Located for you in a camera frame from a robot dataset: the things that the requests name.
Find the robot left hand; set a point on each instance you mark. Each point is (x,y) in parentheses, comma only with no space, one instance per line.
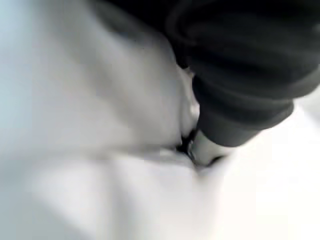
(240,75)

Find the white bed sheet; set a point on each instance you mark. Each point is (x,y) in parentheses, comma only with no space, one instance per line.
(100,150)

